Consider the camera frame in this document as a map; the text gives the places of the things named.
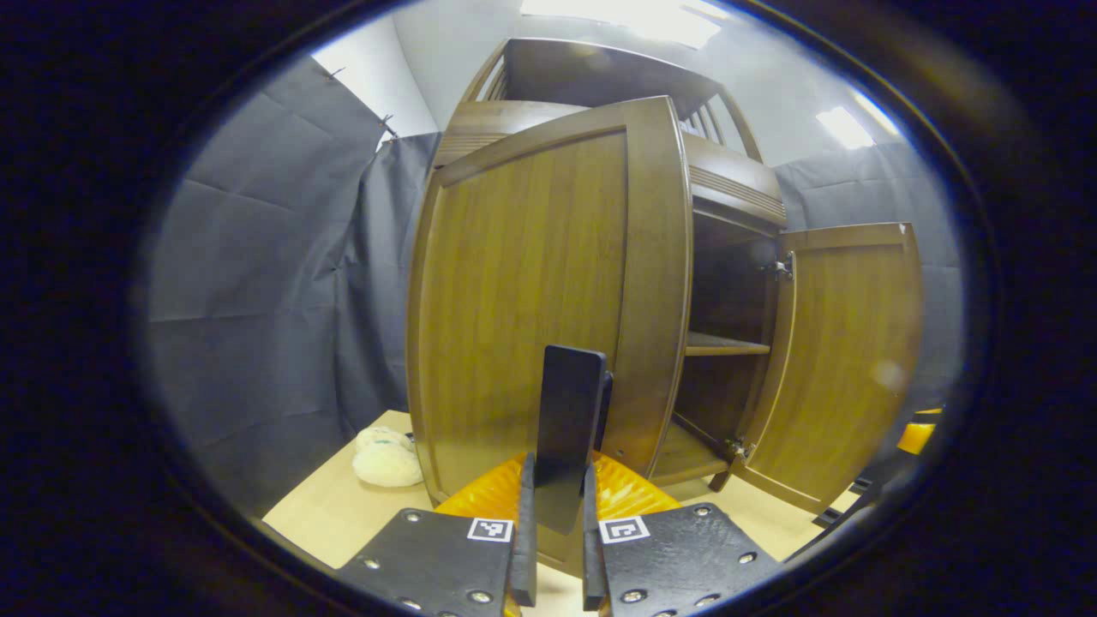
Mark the black door handle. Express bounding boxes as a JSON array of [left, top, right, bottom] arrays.
[[533, 344, 614, 536]]

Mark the wooden cabinet door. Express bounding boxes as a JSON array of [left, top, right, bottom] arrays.
[[405, 96, 693, 579], [731, 223, 925, 515]]

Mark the black backdrop cloth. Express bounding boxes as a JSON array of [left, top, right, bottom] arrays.
[[146, 56, 968, 515]]

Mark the brown wooden shoe cabinet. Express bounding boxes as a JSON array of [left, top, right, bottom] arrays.
[[433, 38, 794, 491]]

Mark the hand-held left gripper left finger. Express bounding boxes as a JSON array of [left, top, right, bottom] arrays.
[[334, 454, 539, 617]]

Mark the small ceiling light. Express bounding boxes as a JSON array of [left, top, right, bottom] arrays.
[[816, 107, 877, 152]]

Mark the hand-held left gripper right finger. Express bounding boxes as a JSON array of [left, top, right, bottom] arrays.
[[583, 452, 781, 617]]

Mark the cream fluffy plush item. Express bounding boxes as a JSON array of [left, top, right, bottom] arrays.
[[351, 426, 426, 488]]

